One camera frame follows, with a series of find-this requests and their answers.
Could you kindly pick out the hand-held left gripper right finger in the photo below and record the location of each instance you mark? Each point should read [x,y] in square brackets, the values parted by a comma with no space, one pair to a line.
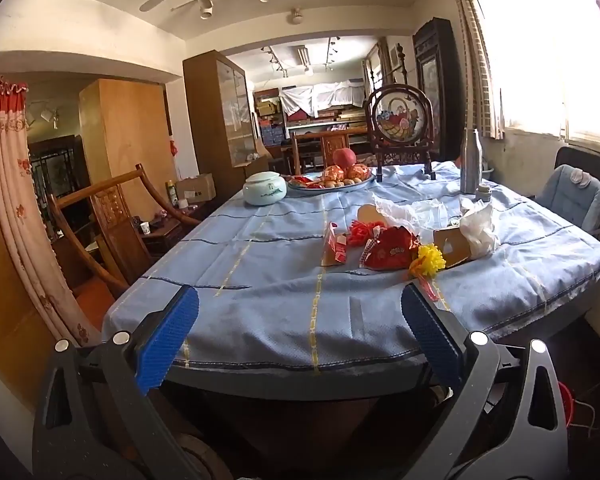
[430,340]

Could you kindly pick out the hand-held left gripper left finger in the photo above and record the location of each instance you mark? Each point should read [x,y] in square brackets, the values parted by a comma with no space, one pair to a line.
[167,340]

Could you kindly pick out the red foam net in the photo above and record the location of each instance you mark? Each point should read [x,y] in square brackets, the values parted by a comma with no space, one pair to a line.
[360,234]

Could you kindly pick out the yellow ribbon flower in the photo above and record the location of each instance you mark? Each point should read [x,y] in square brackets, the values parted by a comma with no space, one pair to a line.
[427,259]

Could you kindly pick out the cardboard tissue box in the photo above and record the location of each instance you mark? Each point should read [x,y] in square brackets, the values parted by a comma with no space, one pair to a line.
[452,247]

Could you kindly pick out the red snack bag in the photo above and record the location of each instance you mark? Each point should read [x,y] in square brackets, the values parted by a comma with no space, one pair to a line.
[390,252]

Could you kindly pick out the small white cup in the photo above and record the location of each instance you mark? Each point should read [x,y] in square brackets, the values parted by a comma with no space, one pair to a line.
[145,227]

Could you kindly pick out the blue tablecloth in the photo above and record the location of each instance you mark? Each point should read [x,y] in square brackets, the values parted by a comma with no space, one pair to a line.
[260,270]

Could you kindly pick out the white tissue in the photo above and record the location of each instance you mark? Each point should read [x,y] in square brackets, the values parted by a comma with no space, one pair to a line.
[480,230]

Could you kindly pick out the clear plastic bag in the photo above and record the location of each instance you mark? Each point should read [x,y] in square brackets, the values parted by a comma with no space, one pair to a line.
[405,212]

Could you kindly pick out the red paper packet box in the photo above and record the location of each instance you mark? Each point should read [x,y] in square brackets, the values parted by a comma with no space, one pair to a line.
[336,245]

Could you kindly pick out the wooden armchair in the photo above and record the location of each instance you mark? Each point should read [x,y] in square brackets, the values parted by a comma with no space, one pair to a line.
[115,210]

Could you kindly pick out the grey-rimmed dining table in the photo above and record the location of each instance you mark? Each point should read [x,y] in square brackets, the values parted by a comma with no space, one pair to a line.
[305,410]

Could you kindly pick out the steel bottle cap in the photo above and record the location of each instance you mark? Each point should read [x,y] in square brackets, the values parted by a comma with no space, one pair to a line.
[482,191]

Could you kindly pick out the steel bottle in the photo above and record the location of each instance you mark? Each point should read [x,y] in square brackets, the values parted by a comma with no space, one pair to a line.
[470,170]

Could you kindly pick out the white green ceramic jar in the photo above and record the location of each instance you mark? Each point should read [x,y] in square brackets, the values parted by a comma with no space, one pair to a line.
[264,190]

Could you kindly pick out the pile of small round pastries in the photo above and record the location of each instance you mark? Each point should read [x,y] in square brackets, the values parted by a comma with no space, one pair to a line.
[342,183]

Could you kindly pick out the wrapped orange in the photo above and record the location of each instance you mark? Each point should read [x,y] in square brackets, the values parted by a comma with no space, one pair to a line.
[332,174]
[358,171]

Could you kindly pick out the blue fruit plate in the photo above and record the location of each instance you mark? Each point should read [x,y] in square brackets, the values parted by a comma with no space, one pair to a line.
[305,186]

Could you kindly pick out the red apple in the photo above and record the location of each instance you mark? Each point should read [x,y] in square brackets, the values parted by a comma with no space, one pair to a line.
[345,157]

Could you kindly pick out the blue seat cushion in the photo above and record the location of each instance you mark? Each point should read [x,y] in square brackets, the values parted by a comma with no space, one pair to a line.
[570,195]

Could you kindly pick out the red wrapped candies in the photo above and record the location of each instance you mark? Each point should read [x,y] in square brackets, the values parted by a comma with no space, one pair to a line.
[302,180]

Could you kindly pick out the wooden wardrobe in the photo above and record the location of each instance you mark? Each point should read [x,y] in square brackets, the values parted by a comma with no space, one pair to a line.
[125,130]

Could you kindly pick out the carved wooden chair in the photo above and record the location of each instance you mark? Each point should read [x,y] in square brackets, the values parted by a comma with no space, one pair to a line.
[337,142]

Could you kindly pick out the round embroidery table screen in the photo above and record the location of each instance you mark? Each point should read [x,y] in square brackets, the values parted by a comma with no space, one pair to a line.
[399,115]

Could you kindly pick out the pink floral curtain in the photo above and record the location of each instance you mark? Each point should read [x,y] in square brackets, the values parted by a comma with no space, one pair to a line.
[10,170]

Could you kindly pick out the glass-door wooden cabinet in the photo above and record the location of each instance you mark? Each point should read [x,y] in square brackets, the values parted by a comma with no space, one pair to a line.
[205,110]

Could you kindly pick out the white dust cloth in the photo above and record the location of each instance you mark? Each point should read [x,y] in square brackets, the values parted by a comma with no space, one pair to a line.
[325,95]

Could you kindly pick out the striped window curtain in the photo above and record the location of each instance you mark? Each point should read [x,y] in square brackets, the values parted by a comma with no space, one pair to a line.
[475,60]

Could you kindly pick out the dark carved cabinet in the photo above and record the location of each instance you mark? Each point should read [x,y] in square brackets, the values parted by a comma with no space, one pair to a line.
[430,45]

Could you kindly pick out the window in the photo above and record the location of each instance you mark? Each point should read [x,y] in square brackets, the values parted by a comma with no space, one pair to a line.
[540,50]

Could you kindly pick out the white track spotlight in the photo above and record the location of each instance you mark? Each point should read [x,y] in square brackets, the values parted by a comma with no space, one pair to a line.
[206,9]

